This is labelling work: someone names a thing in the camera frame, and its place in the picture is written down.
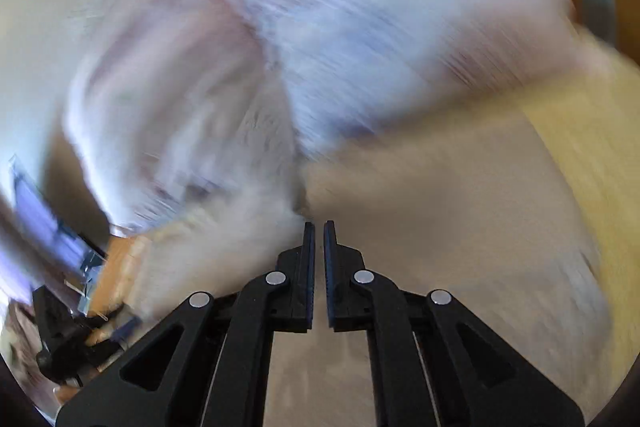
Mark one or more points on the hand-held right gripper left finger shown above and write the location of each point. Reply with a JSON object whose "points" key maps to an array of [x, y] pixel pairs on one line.
{"points": [[309, 252]]}

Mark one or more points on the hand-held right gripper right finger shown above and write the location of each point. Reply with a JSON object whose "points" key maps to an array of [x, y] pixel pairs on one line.
{"points": [[329, 252]]}

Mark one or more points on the light patterned small garment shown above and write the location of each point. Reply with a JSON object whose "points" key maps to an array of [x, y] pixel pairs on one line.
{"points": [[320, 57]]}

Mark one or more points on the beige blanket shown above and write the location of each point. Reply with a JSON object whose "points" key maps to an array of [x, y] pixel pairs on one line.
{"points": [[400, 227]]}

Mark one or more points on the yellow cloth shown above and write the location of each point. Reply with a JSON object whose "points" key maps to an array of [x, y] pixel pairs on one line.
{"points": [[590, 147]]}

